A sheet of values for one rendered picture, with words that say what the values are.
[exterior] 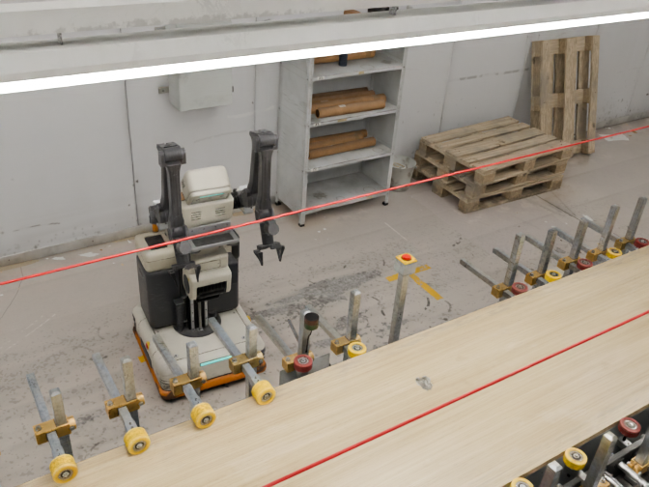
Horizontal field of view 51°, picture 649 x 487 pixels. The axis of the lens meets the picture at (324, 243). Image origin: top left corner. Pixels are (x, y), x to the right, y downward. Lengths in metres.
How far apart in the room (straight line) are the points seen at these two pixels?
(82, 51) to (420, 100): 5.02
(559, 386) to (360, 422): 0.88
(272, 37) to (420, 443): 1.58
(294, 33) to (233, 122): 3.61
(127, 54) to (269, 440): 1.51
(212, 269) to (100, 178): 1.81
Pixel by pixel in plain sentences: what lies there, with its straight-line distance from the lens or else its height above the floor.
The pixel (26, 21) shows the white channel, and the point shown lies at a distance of 1.56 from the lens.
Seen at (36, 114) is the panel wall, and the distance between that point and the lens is 4.87.
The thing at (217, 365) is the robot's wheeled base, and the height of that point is 0.21.
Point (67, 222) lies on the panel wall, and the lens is 5.24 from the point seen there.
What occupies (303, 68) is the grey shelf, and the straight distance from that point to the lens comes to 5.07.
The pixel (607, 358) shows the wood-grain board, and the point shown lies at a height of 0.90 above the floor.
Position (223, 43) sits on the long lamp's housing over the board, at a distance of 1.69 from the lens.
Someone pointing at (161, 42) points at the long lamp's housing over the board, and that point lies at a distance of 1.64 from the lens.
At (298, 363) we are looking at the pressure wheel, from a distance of 2.85.
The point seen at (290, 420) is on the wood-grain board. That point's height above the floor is 0.90.
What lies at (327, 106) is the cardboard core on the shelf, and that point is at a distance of 5.37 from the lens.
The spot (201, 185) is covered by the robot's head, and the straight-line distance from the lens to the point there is 3.24.
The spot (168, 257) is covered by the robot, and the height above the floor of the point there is 0.77.
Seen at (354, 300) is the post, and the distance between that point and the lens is 2.91.
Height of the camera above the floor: 2.82
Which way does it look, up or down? 32 degrees down
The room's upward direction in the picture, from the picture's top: 4 degrees clockwise
